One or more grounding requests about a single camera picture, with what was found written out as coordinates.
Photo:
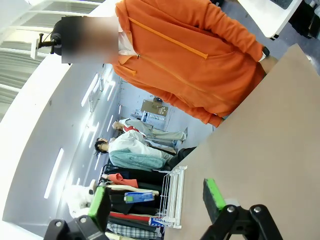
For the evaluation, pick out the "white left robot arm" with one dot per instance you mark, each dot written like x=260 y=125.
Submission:
x=77 y=197

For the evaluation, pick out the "dark-haired mannequin white shirt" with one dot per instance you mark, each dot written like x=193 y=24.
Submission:
x=132 y=145

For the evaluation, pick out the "white storage shelf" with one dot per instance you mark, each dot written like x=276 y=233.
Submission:
x=153 y=119

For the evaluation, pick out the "person's left hand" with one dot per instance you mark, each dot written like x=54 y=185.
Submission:
x=271 y=65

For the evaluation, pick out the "teal fleece garment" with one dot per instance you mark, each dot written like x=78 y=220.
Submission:
x=137 y=161

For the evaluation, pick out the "mannequin in grey outfit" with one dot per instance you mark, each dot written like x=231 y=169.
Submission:
x=155 y=133

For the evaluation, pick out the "black wristwatch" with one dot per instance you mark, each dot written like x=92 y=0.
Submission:
x=265 y=51

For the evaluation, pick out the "white table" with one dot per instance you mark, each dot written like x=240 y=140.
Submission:
x=267 y=17

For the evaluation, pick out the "orange garment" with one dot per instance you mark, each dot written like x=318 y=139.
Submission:
x=122 y=180

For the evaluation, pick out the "cardboard box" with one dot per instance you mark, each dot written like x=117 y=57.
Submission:
x=155 y=108

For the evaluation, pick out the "person in orange hoodie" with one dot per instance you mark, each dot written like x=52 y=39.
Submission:
x=187 y=62

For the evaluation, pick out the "black camera on mount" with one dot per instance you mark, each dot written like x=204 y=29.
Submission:
x=48 y=43

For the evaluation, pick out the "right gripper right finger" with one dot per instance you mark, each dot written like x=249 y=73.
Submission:
x=212 y=197

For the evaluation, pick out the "clothes rack with garments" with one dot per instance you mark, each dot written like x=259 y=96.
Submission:
x=135 y=212

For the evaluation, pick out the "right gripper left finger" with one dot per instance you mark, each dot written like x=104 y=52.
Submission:
x=98 y=205

